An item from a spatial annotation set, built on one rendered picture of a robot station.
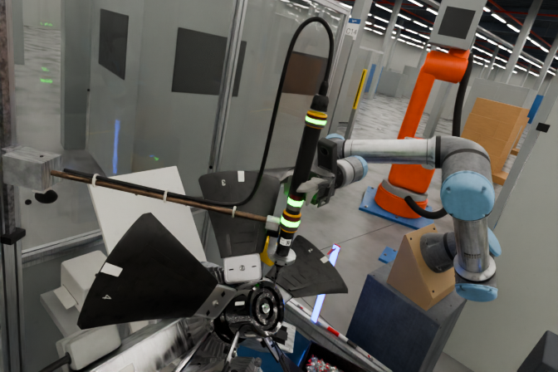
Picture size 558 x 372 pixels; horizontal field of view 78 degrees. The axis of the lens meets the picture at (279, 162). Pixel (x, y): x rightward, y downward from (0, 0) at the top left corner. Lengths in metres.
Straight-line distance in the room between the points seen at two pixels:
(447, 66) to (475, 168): 3.69
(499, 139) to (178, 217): 8.03
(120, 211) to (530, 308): 2.39
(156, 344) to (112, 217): 0.32
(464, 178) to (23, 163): 1.02
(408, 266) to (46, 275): 1.26
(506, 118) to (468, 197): 7.68
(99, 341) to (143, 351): 0.09
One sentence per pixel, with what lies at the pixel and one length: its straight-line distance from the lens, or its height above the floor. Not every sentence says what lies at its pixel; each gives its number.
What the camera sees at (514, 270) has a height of 0.80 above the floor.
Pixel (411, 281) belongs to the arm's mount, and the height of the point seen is 1.07.
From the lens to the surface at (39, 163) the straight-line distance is 0.94.
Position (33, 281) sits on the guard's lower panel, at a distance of 1.43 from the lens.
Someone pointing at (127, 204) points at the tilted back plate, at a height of 1.30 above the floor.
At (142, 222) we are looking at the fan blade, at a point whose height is 1.42.
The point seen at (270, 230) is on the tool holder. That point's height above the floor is 1.37.
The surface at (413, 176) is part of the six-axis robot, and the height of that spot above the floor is 0.59.
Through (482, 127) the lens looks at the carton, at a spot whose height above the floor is 1.00.
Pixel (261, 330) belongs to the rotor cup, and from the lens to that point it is 0.82.
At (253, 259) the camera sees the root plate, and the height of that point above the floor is 1.27.
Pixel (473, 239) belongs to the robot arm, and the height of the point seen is 1.39.
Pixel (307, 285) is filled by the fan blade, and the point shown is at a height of 1.18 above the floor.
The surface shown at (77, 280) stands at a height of 0.97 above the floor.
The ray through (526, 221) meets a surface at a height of 1.11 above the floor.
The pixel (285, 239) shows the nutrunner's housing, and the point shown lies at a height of 1.35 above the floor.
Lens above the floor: 1.78
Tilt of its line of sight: 19 degrees down
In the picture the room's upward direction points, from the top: 13 degrees clockwise
